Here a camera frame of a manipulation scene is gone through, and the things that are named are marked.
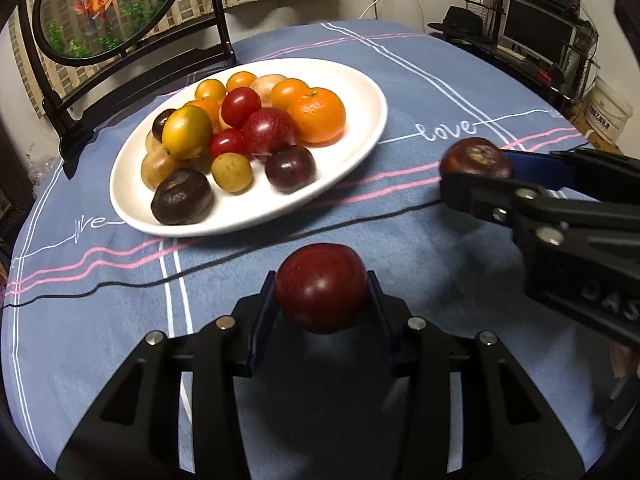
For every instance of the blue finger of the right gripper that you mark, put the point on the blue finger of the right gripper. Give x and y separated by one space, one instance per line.
582 170
500 199

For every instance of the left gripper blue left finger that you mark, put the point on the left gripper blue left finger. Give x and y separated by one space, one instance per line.
266 313

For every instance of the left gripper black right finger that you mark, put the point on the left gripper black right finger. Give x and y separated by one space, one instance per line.
378 301

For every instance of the large dark red plum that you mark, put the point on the large dark red plum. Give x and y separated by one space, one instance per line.
321 287

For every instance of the dark maroon wrinkled fruit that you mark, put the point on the dark maroon wrinkled fruit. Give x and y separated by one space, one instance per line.
476 156

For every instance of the small dark plum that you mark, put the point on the small dark plum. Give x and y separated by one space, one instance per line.
291 169

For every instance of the small olive yellow fruit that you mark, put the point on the small olive yellow fruit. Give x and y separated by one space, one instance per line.
232 172

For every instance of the dark brown purple fruit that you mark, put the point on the dark brown purple fruit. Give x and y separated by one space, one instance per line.
182 198

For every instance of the small red cherry tomato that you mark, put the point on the small red cherry tomato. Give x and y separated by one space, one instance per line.
228 141

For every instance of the tan oblong fruit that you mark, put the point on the tan oblong fruit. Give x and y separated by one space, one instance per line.
158 165

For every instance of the yellow green tomato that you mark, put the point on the yellow green tomato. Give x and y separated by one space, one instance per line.
187 132

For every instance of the small brown fruit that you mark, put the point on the small brown fruit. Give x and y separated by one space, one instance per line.
151 142

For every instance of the pale yellow potato fruit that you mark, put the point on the pale yellow potato fruit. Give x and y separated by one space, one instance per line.
264 84

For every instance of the yellow orange tomato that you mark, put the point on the yellow orange tomato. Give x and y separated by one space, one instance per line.
210 89

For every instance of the small orange tangerine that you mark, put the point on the small orange tangerine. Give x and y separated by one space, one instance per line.
240 80

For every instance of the person's right hand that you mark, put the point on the person's right hand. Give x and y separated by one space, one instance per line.
624 360

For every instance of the white plastic bucket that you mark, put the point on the white plastic bucket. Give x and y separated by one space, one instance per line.
606 112

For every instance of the computer monitor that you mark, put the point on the computer monitor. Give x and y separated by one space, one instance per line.
538 32

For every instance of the round goldfish screen ornament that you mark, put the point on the round goldfish screen ornament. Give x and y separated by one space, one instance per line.
202 45

